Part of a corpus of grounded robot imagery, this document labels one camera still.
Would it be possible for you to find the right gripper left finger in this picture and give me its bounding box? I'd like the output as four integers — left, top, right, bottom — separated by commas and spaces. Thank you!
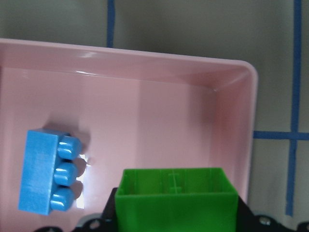
33, 187, 119, 232

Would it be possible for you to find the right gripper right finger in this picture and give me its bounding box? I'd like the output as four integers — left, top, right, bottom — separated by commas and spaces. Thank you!
236, 196, 309, 232

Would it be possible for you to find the green toy block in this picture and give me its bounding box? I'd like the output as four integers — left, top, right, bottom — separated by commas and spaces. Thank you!
115, 168, 239, 232

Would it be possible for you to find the blue toy block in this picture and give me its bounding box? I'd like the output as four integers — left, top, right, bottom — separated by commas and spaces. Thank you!
18, 129, 82, 215

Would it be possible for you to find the pink plastic box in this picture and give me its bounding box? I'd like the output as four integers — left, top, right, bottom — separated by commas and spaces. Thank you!
0, 39, 258, 232

